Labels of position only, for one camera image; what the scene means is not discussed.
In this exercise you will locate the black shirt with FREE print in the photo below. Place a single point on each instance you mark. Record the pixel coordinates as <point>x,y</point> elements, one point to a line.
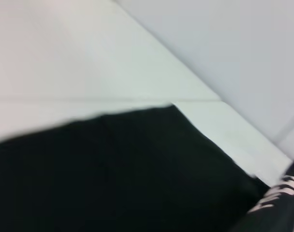
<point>113,174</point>

